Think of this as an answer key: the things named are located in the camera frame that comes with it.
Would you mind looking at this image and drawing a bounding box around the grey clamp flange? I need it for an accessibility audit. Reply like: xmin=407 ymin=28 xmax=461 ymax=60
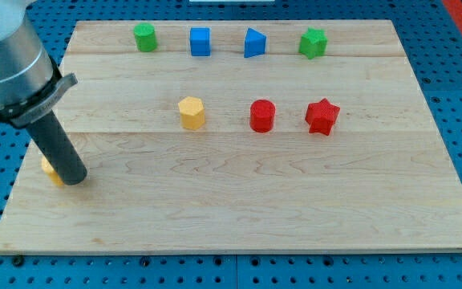
xmin=0 ymin=56 xmax=78 ymax=128

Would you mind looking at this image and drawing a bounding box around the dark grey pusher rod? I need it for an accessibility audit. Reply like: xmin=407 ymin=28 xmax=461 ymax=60
xmin=26 ymin=112 xmax=87 ymax=185

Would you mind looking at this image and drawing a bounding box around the green cylinder block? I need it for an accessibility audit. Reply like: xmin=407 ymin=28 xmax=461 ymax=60
xmin=133 ymin=22 xmax=157 ymax=52

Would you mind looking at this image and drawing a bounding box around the yellow hexagon block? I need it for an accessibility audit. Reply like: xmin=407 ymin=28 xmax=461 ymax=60
xmin=178 ymin=96 xmax=205 ymax=130

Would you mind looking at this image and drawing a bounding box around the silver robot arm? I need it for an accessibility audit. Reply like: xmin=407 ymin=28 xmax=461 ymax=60
xmin=0 ymin=0 xmax=87 ymax=185

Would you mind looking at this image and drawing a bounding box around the green star block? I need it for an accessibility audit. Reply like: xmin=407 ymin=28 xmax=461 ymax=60
xmin=298 ymin=27 xmax=328 ymax=59

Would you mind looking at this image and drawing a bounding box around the red star block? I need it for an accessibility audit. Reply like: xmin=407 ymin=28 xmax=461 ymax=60
xmin=305 ymin=98 xmax=340 ymax=136

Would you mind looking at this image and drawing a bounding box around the red cylinder block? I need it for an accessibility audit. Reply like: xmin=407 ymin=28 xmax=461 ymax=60
xmin=249 ymin=100 xmax=276 ymax=133

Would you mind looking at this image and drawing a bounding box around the wooden board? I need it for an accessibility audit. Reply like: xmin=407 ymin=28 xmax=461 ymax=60
xmin=0 ymin=20 xmax=462 ymax=255

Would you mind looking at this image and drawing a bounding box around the blue cube block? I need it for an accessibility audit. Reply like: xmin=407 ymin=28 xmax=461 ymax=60
xmin=189 ymin=27 xmax=211 ymax=56

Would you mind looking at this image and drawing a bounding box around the yellow heart block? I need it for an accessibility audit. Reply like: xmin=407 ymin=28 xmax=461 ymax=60
xmin=41 ymin=157 xmax=64 ymax=186

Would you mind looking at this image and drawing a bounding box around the blue triangle block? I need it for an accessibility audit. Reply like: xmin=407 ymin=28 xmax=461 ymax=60
xmin=244 ymin=28 xmax=267 ymax=58

